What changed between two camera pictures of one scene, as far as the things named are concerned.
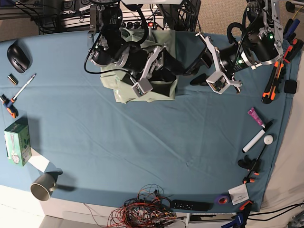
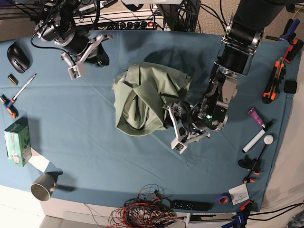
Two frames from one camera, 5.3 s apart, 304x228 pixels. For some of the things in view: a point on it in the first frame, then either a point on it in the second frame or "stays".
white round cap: (268, 139) stays
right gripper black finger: (175, 66) -> (98, 56)
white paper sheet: (38, 161) stays
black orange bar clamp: (255, 165) stays
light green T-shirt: (120, 82) -> (140, 94)
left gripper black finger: (200, 80) -> (168, 122)
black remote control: (191, 205) stays
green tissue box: (17, 143) stays
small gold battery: (13, 79) stays
